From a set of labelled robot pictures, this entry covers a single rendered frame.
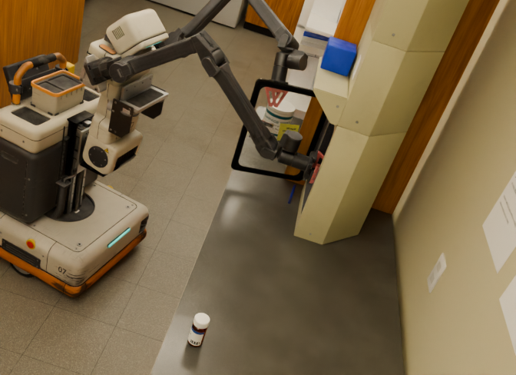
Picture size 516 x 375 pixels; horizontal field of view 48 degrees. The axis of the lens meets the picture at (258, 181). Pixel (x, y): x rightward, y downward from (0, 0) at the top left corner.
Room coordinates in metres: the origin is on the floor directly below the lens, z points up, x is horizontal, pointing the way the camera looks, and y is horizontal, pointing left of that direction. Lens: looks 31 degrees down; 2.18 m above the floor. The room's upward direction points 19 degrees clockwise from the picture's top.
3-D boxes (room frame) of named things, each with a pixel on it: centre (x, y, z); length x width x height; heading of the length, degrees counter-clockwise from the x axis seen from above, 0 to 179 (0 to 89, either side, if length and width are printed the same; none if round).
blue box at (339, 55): (1.99, -0.13, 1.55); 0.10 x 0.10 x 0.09; 1
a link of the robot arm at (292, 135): (1.90, -0.04, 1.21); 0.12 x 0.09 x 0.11; 79
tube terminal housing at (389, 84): (1.91, -0.31, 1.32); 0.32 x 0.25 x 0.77; 1
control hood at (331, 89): (1.91, -0.13, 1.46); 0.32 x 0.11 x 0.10; 1
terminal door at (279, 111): (2.02, -0.02, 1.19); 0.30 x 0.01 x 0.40; 106
